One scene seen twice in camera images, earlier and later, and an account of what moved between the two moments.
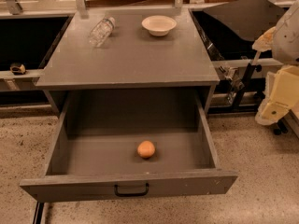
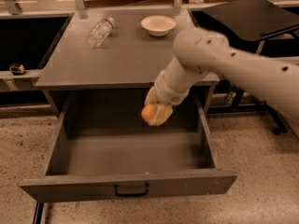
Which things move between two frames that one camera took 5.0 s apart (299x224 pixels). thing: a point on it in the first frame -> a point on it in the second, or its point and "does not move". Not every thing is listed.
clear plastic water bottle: x=101 y=33 does not move
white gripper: x=287 y=39 -> x=163 y=90
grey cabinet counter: x=129 y=50 does not move
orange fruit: x=146 y=148 -> x=148 y=112
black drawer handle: x=138 y=194 does not move
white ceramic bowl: x=159 y=25 does not move
